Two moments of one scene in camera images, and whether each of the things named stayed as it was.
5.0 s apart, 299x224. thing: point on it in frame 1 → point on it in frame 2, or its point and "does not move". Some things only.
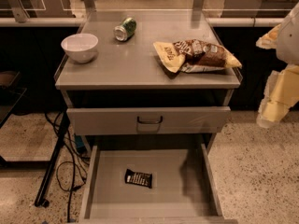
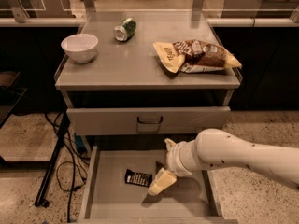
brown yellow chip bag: x=194 y=56 does not move
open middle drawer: x=184 y=186 does not move
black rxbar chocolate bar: x=140 y=178 does not move
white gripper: x=290 y=42 → x=173 y=161
